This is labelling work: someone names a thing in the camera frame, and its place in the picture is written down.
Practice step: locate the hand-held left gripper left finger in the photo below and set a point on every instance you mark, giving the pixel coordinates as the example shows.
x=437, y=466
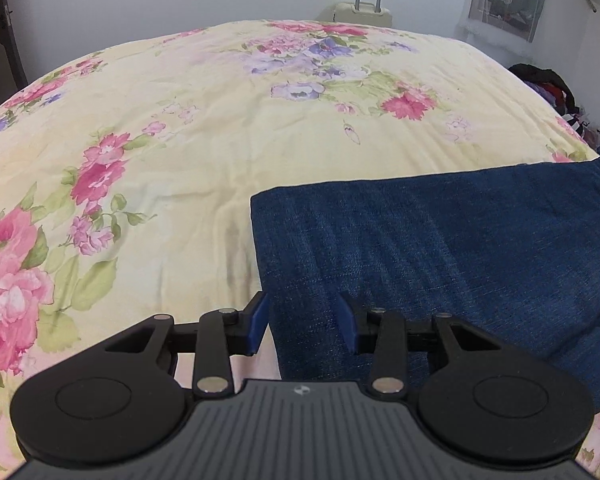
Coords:
x=256, y=322

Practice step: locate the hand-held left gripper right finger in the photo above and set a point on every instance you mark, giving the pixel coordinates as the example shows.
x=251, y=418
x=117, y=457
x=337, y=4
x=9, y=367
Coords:
x=346, y=320

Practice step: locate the blue denim pants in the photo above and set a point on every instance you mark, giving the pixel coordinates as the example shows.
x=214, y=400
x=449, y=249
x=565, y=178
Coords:
x=430, y=260

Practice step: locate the floral bedspread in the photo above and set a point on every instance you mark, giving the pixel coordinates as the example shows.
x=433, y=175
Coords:
x=180, y=160

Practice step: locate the pile of clothes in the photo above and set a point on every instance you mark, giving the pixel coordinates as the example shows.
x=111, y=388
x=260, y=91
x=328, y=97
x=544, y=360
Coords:
x=550, y=92

